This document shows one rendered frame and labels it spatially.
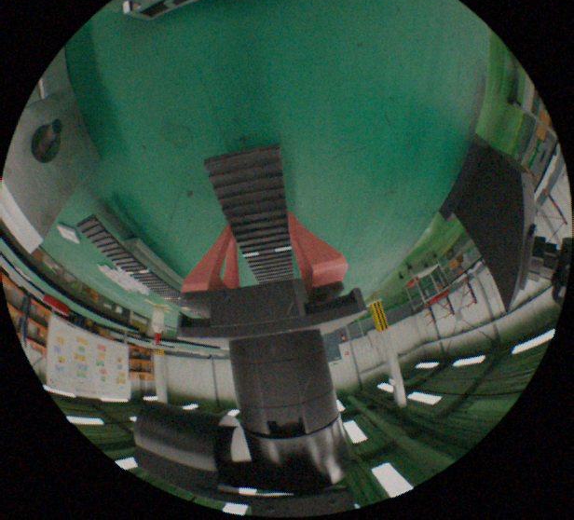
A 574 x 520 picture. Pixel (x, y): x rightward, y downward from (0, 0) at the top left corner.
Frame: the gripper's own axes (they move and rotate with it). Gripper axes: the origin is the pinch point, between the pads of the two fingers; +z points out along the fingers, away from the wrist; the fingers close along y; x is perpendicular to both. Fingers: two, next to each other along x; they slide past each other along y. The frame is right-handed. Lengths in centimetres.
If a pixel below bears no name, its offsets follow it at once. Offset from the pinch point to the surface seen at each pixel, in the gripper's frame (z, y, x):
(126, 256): 0.2, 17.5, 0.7
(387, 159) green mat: 3.0, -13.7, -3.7
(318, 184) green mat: 3.1, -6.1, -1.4
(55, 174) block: -2.0, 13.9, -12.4
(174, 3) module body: 2.5, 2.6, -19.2
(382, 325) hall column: -14, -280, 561
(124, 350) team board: -22, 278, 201
